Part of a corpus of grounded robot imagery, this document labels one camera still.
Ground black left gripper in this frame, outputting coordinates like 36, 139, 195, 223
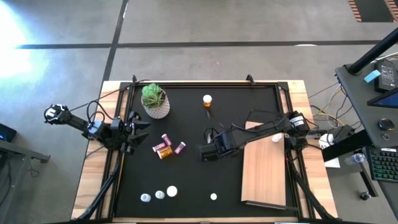
110, 110, 152, 155

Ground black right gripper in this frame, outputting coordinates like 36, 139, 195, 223
200, 130, 239, 162

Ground succulent in patterned white pot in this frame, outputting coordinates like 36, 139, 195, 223
141, 83, 171, 120

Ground black table mat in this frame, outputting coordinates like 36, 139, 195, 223
114, 85, 292, 218

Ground white paper label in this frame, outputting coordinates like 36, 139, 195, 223
318, 133, 335, 147

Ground white paper sheet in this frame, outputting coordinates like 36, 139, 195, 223
323, 157, 341, 169

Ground black power strip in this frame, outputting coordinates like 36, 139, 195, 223
334, 124, 355, 142

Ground black desk leg bar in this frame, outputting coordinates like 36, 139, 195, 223
322, 129, 374, 162

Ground clear water bottle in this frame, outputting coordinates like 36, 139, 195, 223
344, 152, 367, 166

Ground black device with blue light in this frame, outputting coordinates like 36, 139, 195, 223
0, 123, 18, 143

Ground grey side desk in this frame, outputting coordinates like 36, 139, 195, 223
0, 139, 51, 224

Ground dark grey desk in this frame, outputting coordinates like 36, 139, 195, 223
360, 146, 398, 224
335, 60, 398, 149

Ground black keyboard with green lights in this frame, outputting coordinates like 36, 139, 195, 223
366, 146, 398, 183

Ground blue sticky note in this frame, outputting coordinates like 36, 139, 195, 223
363, 69, 382, 83

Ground black computer mouse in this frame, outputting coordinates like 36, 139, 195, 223
377, 118, 396, 131

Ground black tablet screen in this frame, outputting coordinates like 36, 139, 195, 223
366, 90, 398, 109

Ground black pole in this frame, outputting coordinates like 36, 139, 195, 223
347, 27, 398, 75

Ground black power adapter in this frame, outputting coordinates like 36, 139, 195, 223
374, 60, 398, 93

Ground black floor mat striped edge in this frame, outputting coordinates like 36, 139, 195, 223
348, 0, 398, 23

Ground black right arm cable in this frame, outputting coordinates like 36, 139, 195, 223
203, 108, 282, 144

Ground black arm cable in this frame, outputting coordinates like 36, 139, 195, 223
86, 99, 115, 124
203, 108, 282, 144

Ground thin black cable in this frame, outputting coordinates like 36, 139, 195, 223
68, 79, 150, 112

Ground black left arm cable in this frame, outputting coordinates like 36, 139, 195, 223
86, 99, 115, 124

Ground black aluminium table frame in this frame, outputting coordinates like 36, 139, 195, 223
110, 80, 304, 220

